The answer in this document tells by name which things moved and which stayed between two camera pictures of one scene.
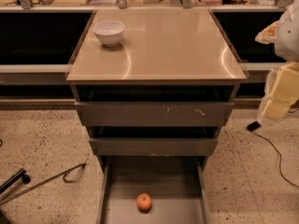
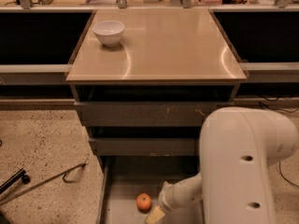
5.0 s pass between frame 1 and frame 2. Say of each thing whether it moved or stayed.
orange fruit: stayed
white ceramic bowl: stayed
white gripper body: moved
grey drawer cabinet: stayed
